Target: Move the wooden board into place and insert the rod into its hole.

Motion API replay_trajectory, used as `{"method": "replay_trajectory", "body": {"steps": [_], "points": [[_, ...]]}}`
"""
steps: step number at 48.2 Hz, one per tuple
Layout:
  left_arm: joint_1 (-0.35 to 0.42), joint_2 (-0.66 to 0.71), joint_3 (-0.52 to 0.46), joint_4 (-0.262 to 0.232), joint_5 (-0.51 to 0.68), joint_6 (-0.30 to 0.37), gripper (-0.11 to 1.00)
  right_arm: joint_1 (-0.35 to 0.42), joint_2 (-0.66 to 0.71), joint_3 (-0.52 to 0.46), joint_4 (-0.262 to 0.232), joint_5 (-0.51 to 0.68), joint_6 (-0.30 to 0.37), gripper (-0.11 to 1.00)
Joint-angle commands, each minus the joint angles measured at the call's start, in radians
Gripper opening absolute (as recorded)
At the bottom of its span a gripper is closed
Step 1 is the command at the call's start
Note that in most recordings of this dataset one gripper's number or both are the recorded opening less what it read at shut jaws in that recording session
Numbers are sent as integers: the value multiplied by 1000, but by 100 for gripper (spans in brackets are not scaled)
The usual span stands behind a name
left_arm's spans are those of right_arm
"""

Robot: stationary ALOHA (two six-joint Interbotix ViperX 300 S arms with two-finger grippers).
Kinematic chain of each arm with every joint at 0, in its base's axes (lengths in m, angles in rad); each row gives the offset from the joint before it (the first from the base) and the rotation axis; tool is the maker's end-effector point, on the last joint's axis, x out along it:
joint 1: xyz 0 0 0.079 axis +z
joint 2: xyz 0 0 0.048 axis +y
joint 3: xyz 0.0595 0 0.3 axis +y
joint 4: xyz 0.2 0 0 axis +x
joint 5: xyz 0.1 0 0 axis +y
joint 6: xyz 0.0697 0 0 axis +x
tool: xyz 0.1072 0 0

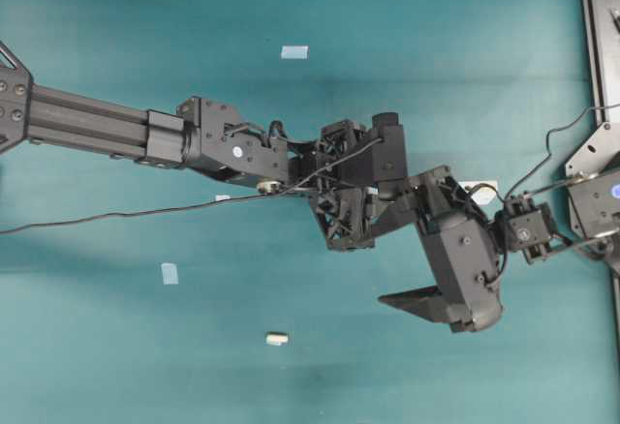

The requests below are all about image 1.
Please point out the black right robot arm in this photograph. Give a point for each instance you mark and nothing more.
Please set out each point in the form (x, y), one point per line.
(578, 213)

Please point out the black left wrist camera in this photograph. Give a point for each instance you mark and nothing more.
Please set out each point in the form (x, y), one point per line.
(384, 164)

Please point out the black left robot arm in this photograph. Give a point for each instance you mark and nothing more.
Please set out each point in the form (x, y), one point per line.
(202, 135)

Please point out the blue tape piece top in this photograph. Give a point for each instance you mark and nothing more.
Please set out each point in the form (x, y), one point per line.
(294, 52)

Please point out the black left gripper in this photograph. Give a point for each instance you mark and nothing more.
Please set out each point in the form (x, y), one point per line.
(335, 173)

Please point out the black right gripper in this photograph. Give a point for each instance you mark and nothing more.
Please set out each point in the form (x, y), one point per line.
(458, 243)

